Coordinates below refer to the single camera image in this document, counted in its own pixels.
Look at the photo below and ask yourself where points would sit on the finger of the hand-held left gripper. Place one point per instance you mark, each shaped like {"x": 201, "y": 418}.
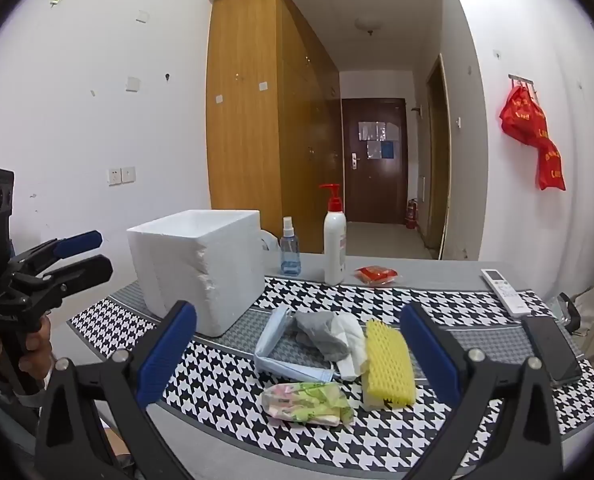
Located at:
{"x": 84, "y": 270}
{"x": 79, "y": 242}

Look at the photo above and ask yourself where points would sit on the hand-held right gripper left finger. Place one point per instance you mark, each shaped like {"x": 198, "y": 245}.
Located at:
{"x": 169, "y": 355}

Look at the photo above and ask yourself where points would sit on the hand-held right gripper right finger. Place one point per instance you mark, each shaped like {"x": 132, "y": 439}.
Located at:
{"x": 429, "y": 350}

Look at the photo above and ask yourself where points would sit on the yellow foam sponge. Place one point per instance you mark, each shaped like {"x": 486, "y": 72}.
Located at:
{"x": 384, "y": 365}

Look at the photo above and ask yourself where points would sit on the white cloth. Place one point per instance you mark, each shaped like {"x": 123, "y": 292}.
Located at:
{"x": 349, "y": 332}

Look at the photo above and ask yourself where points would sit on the white foam box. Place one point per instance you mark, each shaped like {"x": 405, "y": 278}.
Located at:
{"x": 177, "y": 270}

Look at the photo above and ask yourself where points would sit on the blue face mask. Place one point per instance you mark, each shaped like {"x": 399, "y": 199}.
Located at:
{"x": 272, "y": 340}

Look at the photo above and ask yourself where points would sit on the grey sock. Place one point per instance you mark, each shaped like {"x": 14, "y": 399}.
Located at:
{"x": 317, "y": 330}

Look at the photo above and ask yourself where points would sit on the green floral tissue pack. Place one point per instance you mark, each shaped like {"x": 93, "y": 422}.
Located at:
{"x": 302, "y": 402}

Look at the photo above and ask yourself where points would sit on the person's left hand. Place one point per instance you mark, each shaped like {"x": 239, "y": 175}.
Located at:
{"x": 34, "y": 350}

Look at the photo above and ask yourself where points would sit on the houndstooth table mat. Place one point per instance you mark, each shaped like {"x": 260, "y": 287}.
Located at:
{"x": 227, "y": 385}

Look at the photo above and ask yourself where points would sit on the red snack packet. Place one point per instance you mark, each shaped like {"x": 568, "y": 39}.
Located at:
{"x": 377, "y": 275}

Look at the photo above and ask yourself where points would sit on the white remote control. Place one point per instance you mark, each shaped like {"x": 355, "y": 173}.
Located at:
{"x": 504, "y": 292}

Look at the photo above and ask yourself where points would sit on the black phone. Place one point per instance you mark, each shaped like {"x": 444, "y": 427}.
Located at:
{"x": 552, "y": 350}

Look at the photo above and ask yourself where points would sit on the red fire extinguisher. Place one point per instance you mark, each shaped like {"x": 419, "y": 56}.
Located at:
{"x": 411, "y": 212}

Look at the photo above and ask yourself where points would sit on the white lotion pump bottle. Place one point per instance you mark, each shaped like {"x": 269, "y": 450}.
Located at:
{"x": 334, "y": 245}

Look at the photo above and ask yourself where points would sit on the blue-grey cloth pile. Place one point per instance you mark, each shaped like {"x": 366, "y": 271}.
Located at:
{"x": 269, "y": 242}

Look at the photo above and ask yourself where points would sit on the blue spray bottle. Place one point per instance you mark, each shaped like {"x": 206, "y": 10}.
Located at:
{"x": 290, "y": 255}

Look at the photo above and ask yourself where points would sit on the dark brown entry door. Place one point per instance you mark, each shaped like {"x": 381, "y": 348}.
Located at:
{"x": 377, "y": 185}

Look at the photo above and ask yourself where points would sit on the wooden side door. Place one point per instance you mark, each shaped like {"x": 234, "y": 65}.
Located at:
{"x": 437, "y": 160}

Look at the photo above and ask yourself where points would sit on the wooden wardrobe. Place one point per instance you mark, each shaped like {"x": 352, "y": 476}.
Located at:
{"x": 242, "y": 135}

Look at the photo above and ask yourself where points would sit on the papers on door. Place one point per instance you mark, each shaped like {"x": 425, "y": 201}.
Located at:
{"x": 377, "y": 137}

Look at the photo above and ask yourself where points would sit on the red plastic bag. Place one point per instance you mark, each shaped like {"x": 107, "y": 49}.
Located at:
{"x": 522, "y": 115}
{"x": 551, "y": 165}

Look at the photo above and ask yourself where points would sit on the ceiling lamp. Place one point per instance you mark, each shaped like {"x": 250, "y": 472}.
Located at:
{"x": 368, "y": 24}

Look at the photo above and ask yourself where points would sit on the white wall socket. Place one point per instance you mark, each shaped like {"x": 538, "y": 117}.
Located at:
{"x": 114, "y": 176}

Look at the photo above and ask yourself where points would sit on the small white wall plate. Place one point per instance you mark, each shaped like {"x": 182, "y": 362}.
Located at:
{"x": 142, "y": 16}

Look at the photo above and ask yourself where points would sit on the metal wall hook rack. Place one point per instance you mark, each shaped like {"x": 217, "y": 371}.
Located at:
{"x": 522, "y": 80}

